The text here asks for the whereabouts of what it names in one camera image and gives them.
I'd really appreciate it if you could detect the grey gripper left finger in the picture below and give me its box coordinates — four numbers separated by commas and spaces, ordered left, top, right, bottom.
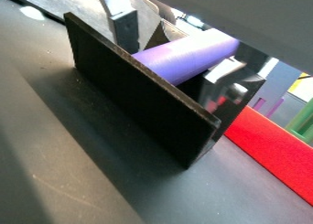
99, 0, 139, 54

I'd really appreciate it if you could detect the silver red gripper right finger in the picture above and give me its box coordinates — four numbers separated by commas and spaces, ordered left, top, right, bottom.
202, 56, 266, 112

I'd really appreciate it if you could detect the purple cylinder peg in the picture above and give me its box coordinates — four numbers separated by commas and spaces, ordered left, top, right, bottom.
133, 29, 240, 86

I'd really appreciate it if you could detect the red foam peg board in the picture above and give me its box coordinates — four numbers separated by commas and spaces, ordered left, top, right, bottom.
225, 107, 313, 206

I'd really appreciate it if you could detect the black curved cradle stand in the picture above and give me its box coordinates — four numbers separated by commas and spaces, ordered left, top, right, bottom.
64, 13, 264, 167

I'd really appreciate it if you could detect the blue-grey tall rectangular peg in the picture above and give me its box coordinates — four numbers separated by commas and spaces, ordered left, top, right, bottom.
249, 61, 301, 117

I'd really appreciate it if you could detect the green tall peg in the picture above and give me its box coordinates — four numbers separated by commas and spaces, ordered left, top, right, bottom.
287, 98, 313, 144

